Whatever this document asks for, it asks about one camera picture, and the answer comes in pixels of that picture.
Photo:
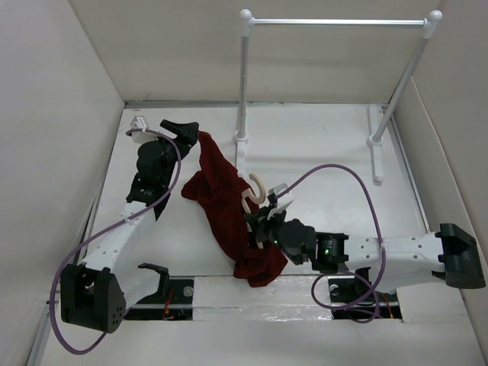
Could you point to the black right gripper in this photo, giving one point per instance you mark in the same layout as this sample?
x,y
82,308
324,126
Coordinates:
x,y
261,219

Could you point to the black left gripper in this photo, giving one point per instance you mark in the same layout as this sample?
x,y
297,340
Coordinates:
x,y
185,136

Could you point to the beige wooden hanger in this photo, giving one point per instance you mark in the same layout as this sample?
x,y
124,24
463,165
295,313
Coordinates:
x,y
250,195

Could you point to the dark red t shirt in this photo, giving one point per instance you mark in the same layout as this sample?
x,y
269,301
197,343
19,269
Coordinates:
x,y
218,189

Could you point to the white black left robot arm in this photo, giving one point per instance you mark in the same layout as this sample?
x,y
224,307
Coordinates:
x,y
98,292

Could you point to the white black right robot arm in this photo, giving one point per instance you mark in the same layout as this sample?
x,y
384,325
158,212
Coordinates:
x,y
449,255

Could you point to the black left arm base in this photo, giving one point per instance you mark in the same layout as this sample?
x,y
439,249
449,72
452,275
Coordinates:
x,y
174,302

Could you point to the white metal clothes rack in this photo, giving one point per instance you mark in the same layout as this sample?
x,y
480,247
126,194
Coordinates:
x,y
377,122

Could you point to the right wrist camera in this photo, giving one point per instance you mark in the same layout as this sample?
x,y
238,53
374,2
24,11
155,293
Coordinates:
x,y
279,198

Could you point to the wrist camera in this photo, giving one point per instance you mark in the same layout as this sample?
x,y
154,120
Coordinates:
x,y
279,198
139,123

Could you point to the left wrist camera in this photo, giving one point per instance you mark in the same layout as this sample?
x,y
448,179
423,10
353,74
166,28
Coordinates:
x,y
139,123

